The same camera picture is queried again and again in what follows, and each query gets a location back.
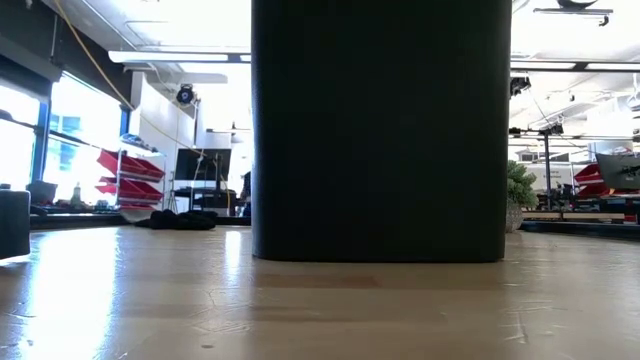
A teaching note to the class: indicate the dark brown trash bin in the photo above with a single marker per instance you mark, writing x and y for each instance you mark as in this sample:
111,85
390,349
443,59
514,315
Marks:
380,125

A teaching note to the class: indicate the dark computer monitor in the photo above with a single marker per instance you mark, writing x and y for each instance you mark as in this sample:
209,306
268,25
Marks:
200,164

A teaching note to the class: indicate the black glove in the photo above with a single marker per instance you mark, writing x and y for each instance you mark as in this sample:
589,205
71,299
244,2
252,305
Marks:
197,221

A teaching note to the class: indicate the long ceiling light bar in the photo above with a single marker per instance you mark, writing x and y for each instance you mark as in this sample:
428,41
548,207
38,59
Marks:
165,56

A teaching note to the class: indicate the small green potted plant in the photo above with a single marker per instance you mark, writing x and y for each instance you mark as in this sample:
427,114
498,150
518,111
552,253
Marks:
520,190

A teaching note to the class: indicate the small bottle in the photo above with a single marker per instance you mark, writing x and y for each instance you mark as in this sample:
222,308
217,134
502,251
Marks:
76,196

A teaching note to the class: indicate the grey box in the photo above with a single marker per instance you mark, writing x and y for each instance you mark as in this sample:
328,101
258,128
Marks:
42,192

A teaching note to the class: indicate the dark tilted monitor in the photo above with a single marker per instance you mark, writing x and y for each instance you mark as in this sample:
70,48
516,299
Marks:
620,170

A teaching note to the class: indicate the black ceiling mounted camera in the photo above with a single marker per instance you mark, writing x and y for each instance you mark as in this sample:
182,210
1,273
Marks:
520,84

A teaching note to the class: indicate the black frame stand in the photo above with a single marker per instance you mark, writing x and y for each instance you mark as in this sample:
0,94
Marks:
547,165

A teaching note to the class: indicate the dark brown bin lid frame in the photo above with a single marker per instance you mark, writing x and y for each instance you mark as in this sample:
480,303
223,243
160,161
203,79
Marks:
12,225

